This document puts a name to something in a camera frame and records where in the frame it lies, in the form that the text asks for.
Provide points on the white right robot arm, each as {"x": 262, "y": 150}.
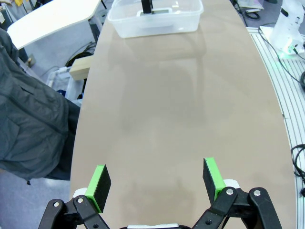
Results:
{"x": 286, "y": 28}

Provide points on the white table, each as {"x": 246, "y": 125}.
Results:
{"x": 54, "y": 21}

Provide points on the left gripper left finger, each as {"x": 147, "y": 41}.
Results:
{"x": 98, "y": 188}

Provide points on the light wooden box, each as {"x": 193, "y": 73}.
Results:
{"x": 79, "y": 69}

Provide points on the person in grey jacket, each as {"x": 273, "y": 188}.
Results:
{"x": 28, "y": 119}

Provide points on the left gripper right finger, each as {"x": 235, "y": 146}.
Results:
{"x": 213, "y": 183}

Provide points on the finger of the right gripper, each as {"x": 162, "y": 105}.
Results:
{"x": 146, "y": 6}

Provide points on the clear plastic storage bin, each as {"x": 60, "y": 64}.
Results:
{"x": 69, "y": 90}

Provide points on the slotted aluminium base plate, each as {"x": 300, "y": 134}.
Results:
{"x": 286, "y": 100}

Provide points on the white power strip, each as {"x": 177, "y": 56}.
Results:
{"x": 63, "y": 69}

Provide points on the clear plastic container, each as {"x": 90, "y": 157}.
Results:
{"x": 155, "y": 27}

